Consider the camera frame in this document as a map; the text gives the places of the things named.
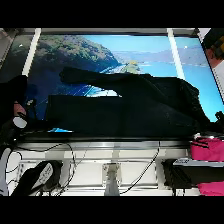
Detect pink garment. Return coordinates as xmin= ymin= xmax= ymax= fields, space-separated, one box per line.
xmin=197 ymin=180 xmax=224 ymax=197
xmin=189 ymin=135 xmax=224 ymax=162

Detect heap of clothes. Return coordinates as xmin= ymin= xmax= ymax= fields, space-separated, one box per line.
xmin=201 ymin=28 xmax=224 ymax=62

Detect black pants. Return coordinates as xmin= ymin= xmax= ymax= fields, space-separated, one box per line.
xmin=44 ymin=66 xmax=214 ymax=138

